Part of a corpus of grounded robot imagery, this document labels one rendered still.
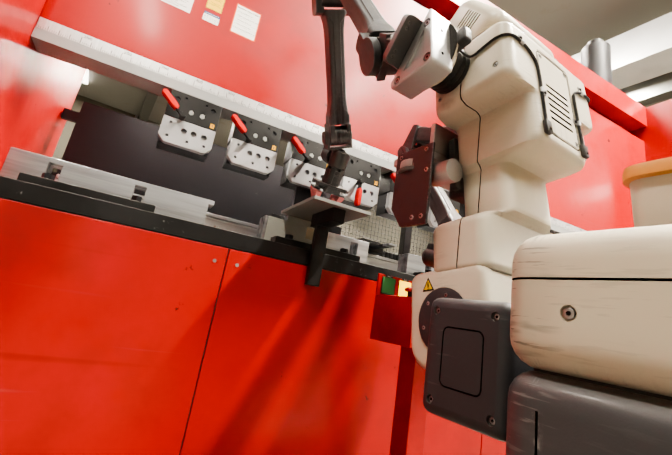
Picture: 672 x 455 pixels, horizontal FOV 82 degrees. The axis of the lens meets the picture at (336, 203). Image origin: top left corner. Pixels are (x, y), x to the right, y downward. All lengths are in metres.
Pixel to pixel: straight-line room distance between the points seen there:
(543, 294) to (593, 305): 0.04
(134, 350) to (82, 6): 0.93
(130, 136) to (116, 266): 0.84
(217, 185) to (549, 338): 1.55
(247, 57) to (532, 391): 1.23
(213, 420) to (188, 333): 0.22
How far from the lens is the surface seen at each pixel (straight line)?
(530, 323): 0.39
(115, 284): 1.05
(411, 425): 1.12
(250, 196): 1.80
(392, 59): 0.73
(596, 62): 3.19
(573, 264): 0.38
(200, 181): 1.76
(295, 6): 1.57
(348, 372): 1.23
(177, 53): 1.34
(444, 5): 2.09
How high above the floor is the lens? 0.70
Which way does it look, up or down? 16 degrees up
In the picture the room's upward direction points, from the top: 10 degrees clockwise
